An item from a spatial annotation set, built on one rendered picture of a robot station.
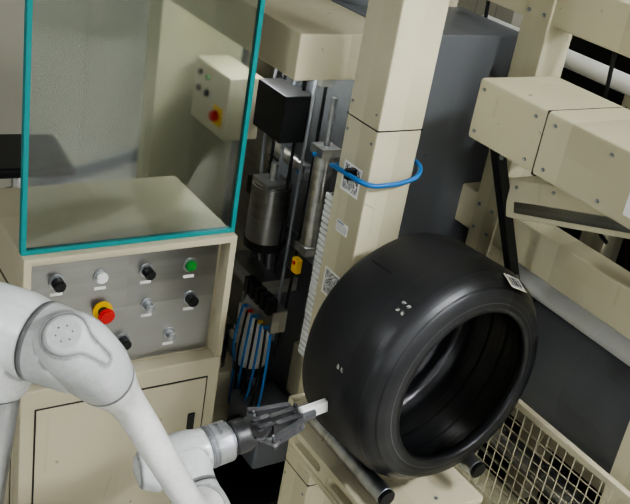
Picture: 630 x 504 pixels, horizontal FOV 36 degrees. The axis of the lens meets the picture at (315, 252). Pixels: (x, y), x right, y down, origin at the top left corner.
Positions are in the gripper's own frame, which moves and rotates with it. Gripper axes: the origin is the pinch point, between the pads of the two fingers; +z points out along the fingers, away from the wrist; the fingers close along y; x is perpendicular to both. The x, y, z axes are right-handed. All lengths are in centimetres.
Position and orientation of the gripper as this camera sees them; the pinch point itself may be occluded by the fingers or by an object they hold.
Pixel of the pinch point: (312, 409)
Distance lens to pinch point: 214.0
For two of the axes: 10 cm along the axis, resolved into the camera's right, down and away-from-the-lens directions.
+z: 8.6, -2.3, 4.6
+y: -5.1, -4.5, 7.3
